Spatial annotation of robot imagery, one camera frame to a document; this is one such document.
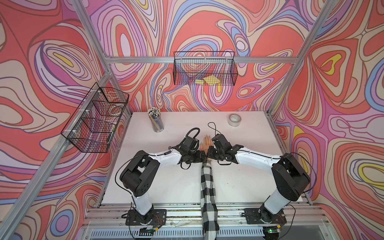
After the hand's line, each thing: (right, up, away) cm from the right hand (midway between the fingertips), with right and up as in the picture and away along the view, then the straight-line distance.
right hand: (207, 157), depth 90 cm
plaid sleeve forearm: (-1, -25, -22) cm, 34 cm away
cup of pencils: (-34, +27, +6) cm, 44 cm away
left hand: (-2, -2, +1) cm, 3 cm away
